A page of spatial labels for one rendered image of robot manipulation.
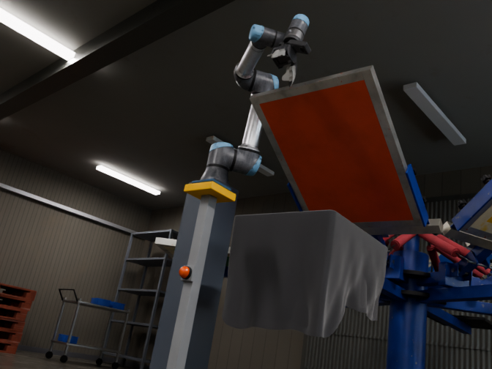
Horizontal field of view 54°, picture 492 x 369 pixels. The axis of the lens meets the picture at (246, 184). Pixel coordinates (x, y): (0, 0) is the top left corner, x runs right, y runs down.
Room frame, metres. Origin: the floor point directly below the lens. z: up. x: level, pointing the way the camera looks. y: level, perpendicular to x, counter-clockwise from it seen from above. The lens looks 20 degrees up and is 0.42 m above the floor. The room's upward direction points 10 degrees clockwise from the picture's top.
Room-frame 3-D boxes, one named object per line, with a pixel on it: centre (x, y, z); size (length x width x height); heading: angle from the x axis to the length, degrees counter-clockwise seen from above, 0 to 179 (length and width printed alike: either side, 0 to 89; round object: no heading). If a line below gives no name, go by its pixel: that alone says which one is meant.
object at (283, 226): (1.74, -0.15, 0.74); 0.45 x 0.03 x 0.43; 50
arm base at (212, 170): (2.30, 0.16, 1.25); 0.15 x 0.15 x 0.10
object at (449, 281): (2.77, -1.02, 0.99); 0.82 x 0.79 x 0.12; 140
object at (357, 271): (1.79, -0.46, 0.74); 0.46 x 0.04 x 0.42; 140
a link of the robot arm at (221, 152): (2.30, 0.15, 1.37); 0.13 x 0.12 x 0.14; 102
